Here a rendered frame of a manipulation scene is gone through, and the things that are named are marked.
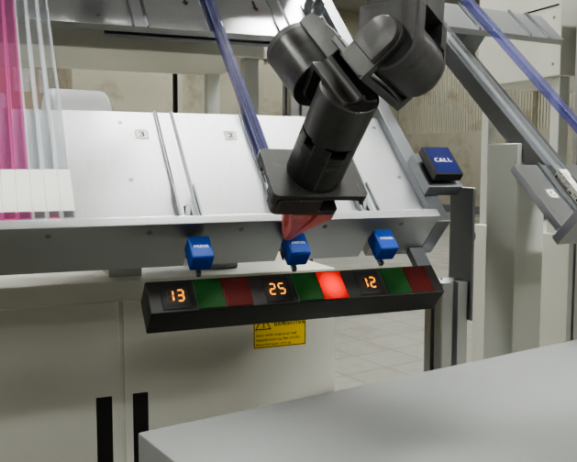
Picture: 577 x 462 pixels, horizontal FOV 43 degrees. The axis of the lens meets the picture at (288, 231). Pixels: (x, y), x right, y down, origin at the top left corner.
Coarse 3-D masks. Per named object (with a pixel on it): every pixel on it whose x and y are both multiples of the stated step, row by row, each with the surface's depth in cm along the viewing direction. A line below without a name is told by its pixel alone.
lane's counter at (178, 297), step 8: (160, 288) 74; (168, 288) 74; (176, 288) 74; (184, 288) 75; (168, 296) 73; (176, 296) 74; (184, 296) 74; (168, 304) 73; (176, 304) 73; (184, 304) 73; (192, 304) 74
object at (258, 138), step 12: (204, 0) 109; (216, 12) 107; (216, 24) 104; (216, 36) 103; (228, 48) 101; (228, 60) 99; (228, 72) 99; (240, 72) 98; (240, 84) 97; (240, 96) 95; (240, 108) 95; (252, 108) 94; (252, 120) 92; (252, 132) 91; (264, 144) 90
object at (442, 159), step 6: (426, 150) 92; (432, 150) 92; (438, 150) 93; (444, 150) 93; (432, 156) 92; (438, 156) 92; (444, 156) 92; (450, 156) 93; (438, 162) 91; (444, 162) 91; (450, 162) 92; (438, 168) 90; (444, 168) 91; (450, 168) 91; (456, 168) 91
